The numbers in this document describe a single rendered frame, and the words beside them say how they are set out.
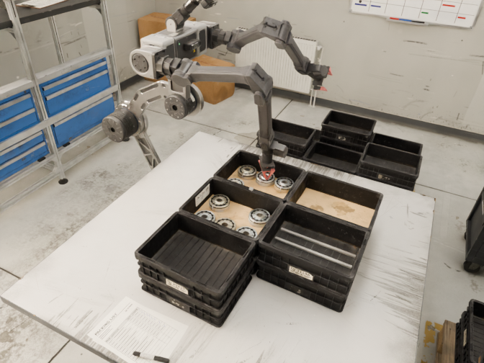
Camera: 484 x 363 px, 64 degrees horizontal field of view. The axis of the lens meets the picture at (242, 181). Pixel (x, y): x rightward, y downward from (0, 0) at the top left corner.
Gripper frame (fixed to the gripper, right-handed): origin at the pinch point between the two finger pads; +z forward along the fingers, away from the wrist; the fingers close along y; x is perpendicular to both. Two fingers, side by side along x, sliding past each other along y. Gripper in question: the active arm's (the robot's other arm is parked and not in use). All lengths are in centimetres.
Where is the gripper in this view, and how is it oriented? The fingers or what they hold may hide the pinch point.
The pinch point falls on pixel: (265, 174)
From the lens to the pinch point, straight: 207.4
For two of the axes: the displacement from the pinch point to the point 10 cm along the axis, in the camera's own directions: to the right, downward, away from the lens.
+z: -0.3, 7.9, 6.1
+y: -1.7, -6.0, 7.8
